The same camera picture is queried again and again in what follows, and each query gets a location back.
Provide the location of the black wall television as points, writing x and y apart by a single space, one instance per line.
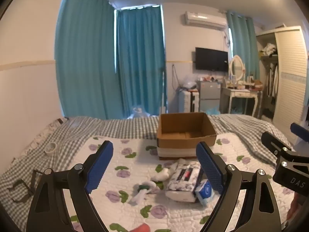
211 59

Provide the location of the clear plastic bag on floor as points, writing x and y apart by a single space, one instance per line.
140 112

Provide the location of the grey mini fridge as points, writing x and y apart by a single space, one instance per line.
208 90

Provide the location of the cosmetics clutter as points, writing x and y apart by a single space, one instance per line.
243 84

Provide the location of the short teal curtain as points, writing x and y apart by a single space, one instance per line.
241 38

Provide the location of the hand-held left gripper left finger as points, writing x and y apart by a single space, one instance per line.
100 166

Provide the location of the white and green sock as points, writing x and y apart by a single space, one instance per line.
142 189

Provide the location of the folded clothes pile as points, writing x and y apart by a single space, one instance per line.
269 48

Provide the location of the blue tissue pack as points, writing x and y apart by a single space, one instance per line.
204 193

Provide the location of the hanging clothes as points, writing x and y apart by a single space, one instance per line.
272 79

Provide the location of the narrow teal curtain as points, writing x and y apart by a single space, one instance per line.
140 58

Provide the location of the white oval mirror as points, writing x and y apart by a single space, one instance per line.
236 67

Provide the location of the brown cardboard box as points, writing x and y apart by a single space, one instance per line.
185 125

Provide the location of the white slatted wardrobe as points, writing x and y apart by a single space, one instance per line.
289 77

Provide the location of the wide teal curtain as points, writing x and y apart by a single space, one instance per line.
84 53

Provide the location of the white tape roll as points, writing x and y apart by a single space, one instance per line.
50 148

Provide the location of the person's left hand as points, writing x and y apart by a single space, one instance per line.
141 228

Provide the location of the floral white quilt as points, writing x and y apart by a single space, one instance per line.
125 154

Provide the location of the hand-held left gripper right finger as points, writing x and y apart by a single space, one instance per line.
208 166

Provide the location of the blue plastic bag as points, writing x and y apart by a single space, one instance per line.
213 111

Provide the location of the white suitcase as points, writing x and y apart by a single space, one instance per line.
188 101

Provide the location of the person's right hand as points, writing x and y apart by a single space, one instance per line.
295 206

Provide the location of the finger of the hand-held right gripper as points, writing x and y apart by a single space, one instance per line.
272 140
299 130

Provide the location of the marble print tissue pack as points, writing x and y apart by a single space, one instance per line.
181 181

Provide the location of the white air conditioner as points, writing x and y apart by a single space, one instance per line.
205 20

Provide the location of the white dressing table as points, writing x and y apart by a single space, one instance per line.
237 93

